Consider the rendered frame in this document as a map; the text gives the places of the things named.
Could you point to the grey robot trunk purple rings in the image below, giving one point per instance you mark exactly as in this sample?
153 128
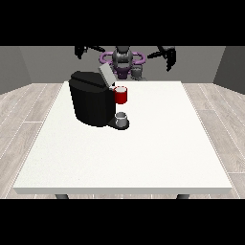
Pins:
121 57

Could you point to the small grey cup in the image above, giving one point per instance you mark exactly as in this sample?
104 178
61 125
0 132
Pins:
121 119

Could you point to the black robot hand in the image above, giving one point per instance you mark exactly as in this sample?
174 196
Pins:
170 55
80 51

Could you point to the black coffee machine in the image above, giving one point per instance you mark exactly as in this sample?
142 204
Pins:
91 100

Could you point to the pale grey machine lid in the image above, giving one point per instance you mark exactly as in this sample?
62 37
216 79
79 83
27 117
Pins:
107 74

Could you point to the red pod holder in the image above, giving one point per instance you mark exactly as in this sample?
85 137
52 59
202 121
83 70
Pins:
121 95

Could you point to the dark table leg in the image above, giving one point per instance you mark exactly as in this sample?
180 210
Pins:
62 196
183 196

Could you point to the small grey coffee pod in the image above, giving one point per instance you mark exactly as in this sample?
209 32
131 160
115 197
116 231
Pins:
136 72

